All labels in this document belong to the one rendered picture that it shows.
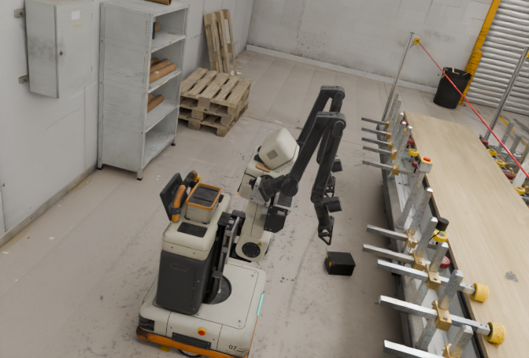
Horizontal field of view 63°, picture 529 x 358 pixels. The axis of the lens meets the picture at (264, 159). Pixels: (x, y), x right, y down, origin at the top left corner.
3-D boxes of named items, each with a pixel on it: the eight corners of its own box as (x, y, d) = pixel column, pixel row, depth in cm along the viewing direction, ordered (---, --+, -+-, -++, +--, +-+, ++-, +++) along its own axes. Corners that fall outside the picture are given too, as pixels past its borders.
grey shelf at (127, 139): (97, 169, 413) (99, 1, 345) (138, 135, 494) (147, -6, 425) (140, 181, 410) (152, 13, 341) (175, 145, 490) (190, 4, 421)
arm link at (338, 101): (334, 86, 227) (334, 91, 218) (345, 88, 227) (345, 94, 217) (316, 156, 247) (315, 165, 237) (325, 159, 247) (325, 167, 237)
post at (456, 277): (416, 352, 198) (456, 273, 176) (415, 346, 201) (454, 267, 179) (423, 355, 197) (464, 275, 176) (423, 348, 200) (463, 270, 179)
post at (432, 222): (401, 287, 245) (431, 219, 223) (401, 283, 248) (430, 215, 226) (407, 289, 244) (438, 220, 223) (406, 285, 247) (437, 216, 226)
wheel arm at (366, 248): (361, 252, 235) (364, 246, 233) (361, 249, 238) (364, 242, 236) (441, 274, 231) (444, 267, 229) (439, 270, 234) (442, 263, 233)
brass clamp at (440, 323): (434, 328, 181) (438, 319, 179) (429, 304, 193) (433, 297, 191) (449, 332, 180) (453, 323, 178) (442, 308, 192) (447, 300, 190)
